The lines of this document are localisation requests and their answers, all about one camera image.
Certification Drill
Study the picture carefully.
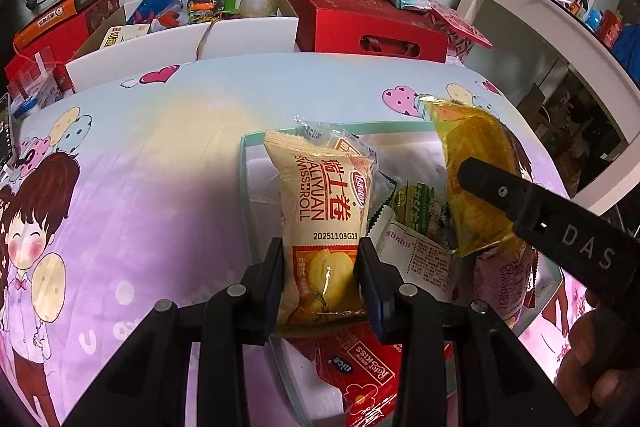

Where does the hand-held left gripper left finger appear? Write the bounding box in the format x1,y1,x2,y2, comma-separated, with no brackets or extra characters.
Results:
65,237,286,427

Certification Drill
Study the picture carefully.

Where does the yellow swiss roll packet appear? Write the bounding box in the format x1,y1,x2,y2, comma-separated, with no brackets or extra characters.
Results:
263,129,381,329

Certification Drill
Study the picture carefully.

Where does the colourful toy bag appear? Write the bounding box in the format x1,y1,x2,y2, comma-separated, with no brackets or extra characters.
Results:
187,0,223,25

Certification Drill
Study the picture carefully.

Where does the clear plastic container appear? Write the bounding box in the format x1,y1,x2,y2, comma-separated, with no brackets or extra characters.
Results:
5,52,66,108

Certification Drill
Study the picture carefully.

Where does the teal shallow box tray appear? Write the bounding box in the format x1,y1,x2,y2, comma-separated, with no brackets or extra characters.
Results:
240,122,566,427

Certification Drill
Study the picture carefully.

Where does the white grey snack packet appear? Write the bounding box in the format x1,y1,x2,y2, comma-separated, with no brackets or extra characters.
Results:
377,222,458,303

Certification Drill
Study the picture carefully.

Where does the red snack packet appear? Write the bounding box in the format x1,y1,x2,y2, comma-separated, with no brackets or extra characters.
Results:
290,327,406,427

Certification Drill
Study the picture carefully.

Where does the white cardboard box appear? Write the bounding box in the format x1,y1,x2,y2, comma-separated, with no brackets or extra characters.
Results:
65,0,301,92

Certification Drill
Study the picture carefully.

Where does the orange flat box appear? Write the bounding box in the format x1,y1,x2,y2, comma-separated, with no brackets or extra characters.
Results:
12,0,113,50

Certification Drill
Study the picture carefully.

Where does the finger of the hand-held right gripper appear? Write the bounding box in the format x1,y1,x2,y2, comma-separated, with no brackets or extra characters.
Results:
457,157,551,233

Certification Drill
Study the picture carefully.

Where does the yellow transparent snack packet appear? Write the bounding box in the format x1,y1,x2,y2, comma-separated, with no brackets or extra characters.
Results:
420,97,531,258

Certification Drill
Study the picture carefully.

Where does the pink swiss roll packet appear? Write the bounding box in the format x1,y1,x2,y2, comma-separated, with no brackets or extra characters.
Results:
470,247,538,328

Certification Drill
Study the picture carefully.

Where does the green white biscuit packet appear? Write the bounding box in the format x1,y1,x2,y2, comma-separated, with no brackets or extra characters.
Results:
390,179,451,238

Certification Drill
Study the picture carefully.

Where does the white side table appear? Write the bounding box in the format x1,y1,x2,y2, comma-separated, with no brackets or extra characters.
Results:
457,0,640,218

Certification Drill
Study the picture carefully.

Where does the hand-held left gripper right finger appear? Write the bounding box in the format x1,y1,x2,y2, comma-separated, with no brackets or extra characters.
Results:
357,237,566,427

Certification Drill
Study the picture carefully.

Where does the smartphone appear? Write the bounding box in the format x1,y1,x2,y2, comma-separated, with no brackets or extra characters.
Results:
0,94,13,162

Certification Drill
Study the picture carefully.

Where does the printed cartoon blanket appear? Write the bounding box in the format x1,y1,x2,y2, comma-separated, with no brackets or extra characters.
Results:
0,52,601,427

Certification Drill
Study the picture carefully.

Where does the small white yellow box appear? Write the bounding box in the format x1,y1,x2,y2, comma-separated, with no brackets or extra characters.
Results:
100,24,151,50

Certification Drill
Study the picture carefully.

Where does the clear round jar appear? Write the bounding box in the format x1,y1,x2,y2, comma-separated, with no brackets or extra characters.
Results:
239,0,275,18

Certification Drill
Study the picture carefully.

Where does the red gift box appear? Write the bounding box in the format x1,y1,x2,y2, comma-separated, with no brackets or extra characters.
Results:
286,0,451,65

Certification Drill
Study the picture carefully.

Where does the red flat box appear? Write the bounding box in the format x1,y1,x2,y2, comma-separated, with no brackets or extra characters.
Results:
5,0,121,78

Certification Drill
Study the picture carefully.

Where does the person's right hand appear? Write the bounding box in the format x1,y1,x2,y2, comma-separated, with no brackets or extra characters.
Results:
552,306,640,427

